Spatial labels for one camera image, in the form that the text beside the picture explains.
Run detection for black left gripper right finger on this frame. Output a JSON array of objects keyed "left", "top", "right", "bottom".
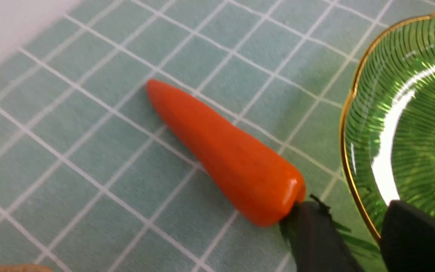
[{"left": 380, "top": 200, "right": 435, "bottom": 272}]

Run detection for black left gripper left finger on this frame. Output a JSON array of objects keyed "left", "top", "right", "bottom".
[{"left": 280, "top": 195, "right": 364, "bottom": 272}]

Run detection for orange toy carrot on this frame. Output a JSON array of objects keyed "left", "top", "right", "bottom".
[{"left": 146, "top": 79, "right": 382, "bottom": 261}]

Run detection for green glass leaf plate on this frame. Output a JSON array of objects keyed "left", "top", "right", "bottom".
[{"left": 340, "top": 12, "right": 435, "bottom": 241}]

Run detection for green checkered tablecloth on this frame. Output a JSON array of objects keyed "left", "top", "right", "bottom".
[{"left": 0, "top": 0, "right": 435, "bottom": 272}]

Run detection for woven wicker basket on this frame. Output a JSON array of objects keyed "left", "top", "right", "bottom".
[{"left": 0, "top": 264, "right": 53, "bottom": 272}]

